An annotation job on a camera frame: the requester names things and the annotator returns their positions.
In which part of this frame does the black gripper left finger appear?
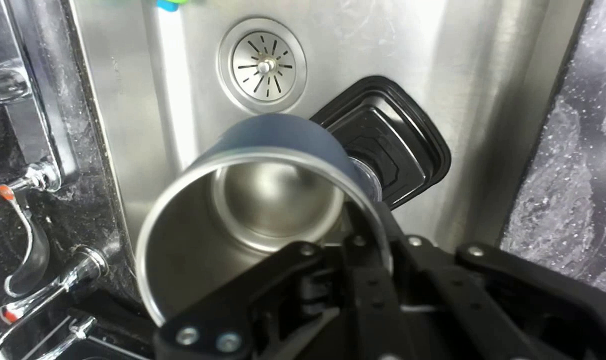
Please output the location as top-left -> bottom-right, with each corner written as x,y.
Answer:
156,228 -> 410,360

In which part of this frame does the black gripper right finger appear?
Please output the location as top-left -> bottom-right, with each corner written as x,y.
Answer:
375,202 -> 606,360

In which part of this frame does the blue steel mug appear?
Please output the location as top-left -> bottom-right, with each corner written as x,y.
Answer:
134,112 -> 395,328

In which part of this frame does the metal sink drain strainer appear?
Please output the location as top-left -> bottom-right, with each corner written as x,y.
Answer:
214,15 -> 311,115

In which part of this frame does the stainless steel sink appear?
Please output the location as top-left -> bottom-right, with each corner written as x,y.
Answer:
61,0 -> 591,268

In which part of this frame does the green ribbed brush handle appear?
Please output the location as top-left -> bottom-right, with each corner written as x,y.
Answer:
156,0 -> 204,14

